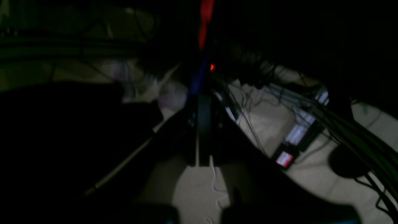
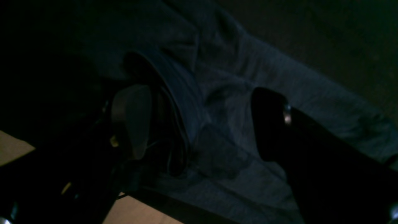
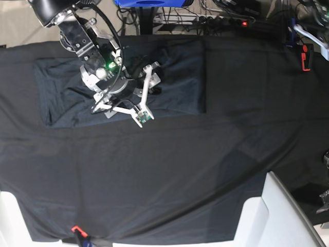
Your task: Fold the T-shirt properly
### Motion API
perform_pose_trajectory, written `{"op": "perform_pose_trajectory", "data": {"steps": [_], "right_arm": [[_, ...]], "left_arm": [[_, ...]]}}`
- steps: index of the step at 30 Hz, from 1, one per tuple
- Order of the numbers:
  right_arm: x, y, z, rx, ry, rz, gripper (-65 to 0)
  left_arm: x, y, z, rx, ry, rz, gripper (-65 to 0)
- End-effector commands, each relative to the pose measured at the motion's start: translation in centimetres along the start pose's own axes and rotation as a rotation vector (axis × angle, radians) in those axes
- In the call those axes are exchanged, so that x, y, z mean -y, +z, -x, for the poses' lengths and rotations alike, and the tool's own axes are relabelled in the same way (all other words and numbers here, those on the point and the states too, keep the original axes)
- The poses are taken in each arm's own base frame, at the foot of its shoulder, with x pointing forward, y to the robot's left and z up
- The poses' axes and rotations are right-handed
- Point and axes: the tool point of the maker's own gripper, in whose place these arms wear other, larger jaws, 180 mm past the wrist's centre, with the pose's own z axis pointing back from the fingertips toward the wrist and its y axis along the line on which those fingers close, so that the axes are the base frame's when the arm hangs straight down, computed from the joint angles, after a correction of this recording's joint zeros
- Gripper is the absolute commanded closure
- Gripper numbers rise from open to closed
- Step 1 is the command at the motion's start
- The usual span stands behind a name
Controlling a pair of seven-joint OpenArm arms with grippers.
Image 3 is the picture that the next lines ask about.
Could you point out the white power strip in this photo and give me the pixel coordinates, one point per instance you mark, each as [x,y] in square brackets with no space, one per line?
[183,18]

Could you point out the blue clamp with black handle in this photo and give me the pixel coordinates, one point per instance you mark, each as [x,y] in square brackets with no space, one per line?
[291,35]

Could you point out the white foam block right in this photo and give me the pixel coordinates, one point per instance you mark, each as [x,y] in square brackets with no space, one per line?
[274,219]

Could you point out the blue box on stand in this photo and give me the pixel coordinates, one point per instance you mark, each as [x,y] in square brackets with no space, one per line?
[153,3]

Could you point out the black table stand column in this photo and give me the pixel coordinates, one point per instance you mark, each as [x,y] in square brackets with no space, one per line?
[146,16]

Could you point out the dark blue-grey T-shirt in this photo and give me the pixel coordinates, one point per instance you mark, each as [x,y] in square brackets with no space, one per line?
[66,102]

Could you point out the black table cloth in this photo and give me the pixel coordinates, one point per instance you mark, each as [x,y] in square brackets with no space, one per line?
[230,111]

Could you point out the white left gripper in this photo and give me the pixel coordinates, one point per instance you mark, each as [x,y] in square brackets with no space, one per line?
[323,45]

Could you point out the black metal bracket right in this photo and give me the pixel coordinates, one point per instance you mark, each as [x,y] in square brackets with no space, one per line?
[324,199]

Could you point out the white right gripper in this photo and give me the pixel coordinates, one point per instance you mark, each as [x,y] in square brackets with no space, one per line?
[129,96]

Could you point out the white foam block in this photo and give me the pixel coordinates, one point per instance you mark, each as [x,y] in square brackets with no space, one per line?
[14,231]
[274,219]

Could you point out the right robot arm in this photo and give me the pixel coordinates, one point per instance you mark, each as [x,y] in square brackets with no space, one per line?
[86,31]

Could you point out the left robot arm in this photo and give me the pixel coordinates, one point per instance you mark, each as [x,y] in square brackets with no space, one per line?
[314,24]

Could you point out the white foam block left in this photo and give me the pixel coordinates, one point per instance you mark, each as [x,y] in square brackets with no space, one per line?
[14,231]

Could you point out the red and black clamp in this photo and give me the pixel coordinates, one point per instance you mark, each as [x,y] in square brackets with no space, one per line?
[307,51]

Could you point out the blue clamp at front edge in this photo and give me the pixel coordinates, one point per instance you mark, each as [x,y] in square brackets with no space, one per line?
[81,237]

